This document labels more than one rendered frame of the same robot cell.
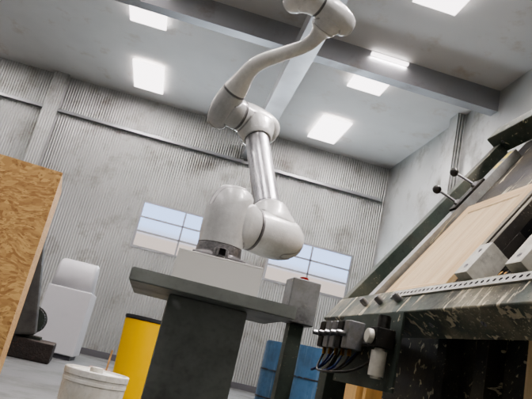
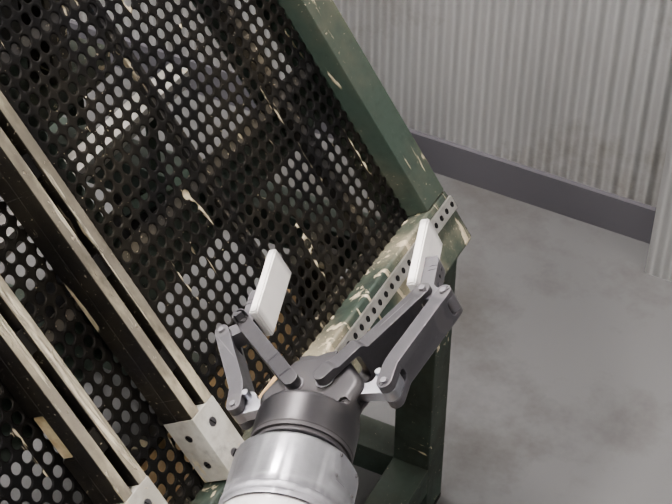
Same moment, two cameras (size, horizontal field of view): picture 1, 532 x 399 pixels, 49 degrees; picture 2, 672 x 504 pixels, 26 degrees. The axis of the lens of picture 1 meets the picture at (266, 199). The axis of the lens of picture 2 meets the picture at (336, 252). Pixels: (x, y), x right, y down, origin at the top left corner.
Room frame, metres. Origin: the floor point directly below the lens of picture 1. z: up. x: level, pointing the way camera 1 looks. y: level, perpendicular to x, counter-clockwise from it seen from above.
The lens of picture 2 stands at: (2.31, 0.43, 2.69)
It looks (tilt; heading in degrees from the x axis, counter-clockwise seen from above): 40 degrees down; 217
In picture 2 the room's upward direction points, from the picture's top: straight up
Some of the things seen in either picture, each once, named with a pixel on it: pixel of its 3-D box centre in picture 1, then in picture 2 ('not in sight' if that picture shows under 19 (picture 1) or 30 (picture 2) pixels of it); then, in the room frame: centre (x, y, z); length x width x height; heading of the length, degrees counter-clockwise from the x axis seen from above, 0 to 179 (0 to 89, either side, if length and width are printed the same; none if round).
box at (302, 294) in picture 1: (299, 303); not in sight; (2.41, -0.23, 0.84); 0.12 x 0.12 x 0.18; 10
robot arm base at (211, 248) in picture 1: (218, 254); not in sight; (1.94, 0.11, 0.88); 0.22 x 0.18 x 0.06; 8
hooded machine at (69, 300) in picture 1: (67, 308); not in sight; (9.28, 2.60, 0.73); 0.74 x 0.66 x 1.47; 7
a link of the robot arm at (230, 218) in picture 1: (229, 217); not in sight; (1.96, 0.11, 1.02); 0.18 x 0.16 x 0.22; 122
